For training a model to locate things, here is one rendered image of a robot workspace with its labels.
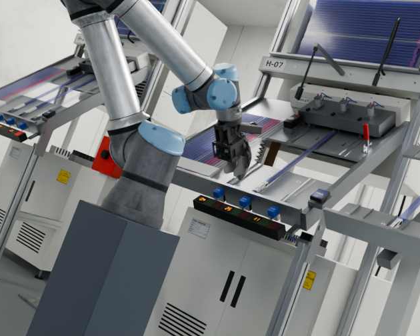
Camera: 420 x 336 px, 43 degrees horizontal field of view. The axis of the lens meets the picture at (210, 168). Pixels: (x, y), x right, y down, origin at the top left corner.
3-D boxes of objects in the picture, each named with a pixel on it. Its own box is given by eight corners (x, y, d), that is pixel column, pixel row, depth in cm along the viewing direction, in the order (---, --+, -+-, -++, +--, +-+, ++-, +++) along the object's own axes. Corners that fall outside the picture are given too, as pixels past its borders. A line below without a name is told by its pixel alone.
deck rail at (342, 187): (307, 231, 160) (305, 214, 157) (301, 229, 161) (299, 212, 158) (409, 136, 204) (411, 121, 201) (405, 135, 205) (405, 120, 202)
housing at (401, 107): (400, 141, 203) (401, 107, 196) (291, 119, 234) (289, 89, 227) (409, 133, 208) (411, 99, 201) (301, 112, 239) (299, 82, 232)
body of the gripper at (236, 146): (213, 159, 159) (208, 122, 153) (232, 147, 164) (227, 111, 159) (233, 165, 154) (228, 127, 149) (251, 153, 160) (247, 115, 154)
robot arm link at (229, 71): (201, 67, 148) (227, 59, 152) (207, 105, 153) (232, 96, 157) (215, 73, 142) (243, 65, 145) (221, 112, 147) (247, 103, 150)
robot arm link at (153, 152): (131, 173, 120) (153, 116, 121) (114, 167, 132) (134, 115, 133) (177, 190, 125) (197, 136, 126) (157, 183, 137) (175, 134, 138)
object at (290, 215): (301, 229, 161) (299, 209, 158) (152, 177, 203) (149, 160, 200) (303, 227, 162) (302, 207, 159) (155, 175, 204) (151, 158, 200)
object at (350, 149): (363, 173, 185) (363, 159, 182) (218, 135, 226) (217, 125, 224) (405, 135, 205) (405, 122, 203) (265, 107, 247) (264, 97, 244)
